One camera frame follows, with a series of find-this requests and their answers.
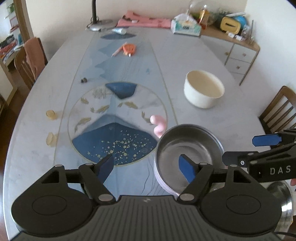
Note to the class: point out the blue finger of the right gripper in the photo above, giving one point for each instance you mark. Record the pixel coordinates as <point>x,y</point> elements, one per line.
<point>266,140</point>

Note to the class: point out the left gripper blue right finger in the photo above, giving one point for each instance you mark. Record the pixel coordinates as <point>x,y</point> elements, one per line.
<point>187,167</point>

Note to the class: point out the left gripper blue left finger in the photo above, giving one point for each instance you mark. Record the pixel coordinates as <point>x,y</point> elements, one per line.
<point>104,168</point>

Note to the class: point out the large stainless steel bowl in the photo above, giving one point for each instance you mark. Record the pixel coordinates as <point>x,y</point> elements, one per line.
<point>282,192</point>

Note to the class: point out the pink pot with steel insert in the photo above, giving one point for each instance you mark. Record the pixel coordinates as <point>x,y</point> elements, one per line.
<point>196,142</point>

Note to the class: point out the cream round bowl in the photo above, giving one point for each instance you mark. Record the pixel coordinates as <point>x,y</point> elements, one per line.
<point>203,89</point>

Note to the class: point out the person right hand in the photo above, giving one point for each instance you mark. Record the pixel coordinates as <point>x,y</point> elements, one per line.
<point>293,182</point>

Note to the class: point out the wooden chair right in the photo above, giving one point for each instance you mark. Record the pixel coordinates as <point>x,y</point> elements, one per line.
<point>280,113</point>

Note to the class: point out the beige coaster near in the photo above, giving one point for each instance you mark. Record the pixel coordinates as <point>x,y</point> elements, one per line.
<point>51,139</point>

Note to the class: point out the beige coaster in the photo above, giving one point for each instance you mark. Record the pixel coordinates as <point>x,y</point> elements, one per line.
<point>51,115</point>
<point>51,139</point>

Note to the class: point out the beige coaster far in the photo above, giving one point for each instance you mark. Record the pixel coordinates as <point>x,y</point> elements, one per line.
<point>51,115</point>

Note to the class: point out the white sideboard cabinet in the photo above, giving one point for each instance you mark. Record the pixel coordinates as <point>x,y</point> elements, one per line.
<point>237,56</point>

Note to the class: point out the pink pen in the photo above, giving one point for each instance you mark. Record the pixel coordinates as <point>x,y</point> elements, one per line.
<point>118,50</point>

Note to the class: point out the yellow box on cabinet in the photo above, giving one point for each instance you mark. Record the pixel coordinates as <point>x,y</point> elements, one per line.
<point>228,24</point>

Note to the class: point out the orange tape dispenser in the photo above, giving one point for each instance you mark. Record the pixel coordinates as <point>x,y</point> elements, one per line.
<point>129,49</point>

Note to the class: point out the blue globe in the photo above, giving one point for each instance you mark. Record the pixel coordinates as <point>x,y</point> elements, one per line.
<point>242,20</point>

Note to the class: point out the wooden chair with pink towel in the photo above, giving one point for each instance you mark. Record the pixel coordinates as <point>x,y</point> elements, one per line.
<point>30,61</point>

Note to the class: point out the white tube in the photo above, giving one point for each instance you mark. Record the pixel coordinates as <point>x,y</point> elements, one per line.
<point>120,31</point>

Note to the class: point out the glass jar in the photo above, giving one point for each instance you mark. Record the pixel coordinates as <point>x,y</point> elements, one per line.
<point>204,12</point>

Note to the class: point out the grey desk lamp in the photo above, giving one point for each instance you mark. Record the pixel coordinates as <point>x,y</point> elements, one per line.
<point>97,25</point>

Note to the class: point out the tissue box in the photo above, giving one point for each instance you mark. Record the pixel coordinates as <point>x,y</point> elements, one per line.
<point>184,24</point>

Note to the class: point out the pink cloth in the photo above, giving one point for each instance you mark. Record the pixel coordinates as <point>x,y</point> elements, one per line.
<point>131,19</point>

